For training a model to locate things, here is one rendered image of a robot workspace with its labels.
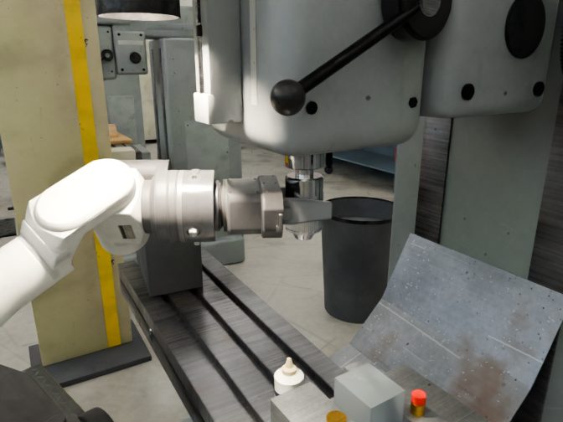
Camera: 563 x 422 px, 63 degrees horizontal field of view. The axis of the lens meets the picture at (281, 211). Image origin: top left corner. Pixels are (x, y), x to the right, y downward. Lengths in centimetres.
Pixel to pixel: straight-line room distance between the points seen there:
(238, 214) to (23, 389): 106
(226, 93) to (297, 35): 10
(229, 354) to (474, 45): 61
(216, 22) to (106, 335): 219
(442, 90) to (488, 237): 38
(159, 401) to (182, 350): 137
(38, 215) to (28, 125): 167
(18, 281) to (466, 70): 52
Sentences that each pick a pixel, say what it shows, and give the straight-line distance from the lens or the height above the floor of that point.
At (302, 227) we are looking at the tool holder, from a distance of 56.
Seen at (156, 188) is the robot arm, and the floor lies 126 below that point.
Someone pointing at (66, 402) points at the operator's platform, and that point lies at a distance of 169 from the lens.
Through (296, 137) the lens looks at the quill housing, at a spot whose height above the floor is 133.
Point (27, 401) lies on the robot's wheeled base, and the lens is 145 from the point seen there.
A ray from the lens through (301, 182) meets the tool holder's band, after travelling 55.
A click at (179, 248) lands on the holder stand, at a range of 103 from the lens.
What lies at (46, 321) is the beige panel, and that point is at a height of 26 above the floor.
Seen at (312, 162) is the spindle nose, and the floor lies 129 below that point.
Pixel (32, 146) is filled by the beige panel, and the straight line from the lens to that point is 221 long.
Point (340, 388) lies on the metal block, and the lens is 56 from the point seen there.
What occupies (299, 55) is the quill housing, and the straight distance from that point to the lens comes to 43.
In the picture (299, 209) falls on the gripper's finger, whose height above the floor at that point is 123.
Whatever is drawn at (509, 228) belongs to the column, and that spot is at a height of 115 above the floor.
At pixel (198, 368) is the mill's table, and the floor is 91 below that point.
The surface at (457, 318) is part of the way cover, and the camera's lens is 88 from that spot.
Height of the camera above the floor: 140
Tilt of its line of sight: 18 degrees down
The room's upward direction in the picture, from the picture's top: straight up
